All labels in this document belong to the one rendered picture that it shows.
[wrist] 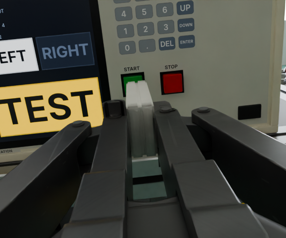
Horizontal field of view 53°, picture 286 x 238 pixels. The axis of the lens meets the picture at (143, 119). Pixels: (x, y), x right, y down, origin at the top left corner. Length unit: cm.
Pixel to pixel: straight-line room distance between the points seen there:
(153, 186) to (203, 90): 11
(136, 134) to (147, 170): 13
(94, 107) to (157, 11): 11
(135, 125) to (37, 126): 17
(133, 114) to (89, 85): 14
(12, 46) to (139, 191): 18
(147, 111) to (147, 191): 15
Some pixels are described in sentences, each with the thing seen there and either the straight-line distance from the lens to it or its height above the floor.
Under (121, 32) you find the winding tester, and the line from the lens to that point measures 28.
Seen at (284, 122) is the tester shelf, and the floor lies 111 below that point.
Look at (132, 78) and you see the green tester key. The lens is 27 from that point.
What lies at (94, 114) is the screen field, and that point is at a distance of 29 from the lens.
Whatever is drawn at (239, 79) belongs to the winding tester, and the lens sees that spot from 30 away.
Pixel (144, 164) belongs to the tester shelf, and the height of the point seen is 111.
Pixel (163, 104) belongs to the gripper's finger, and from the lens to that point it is 18.
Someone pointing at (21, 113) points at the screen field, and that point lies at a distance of 31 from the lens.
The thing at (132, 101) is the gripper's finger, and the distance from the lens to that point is 16.
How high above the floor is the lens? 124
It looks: 18 degrees down
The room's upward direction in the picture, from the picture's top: 6 degrees counter-clockwise
